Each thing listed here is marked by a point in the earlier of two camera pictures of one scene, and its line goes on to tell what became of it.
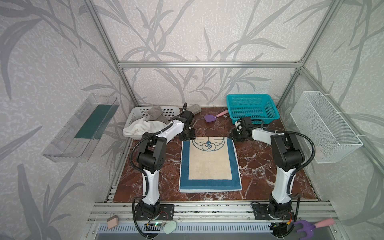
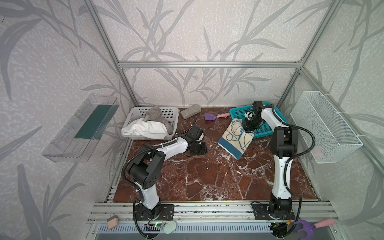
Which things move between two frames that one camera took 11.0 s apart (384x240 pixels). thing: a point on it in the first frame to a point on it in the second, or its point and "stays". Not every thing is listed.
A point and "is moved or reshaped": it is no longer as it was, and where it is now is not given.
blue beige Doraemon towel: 209,164 is moved or reshaped
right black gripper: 238,134 to 249,122
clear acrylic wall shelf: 74,143 stays
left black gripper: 187,132 to 197,147
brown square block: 112,221 stays
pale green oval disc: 169,227 stays
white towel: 142,126 stays
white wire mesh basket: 328,137 stays
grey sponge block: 194,108 stays
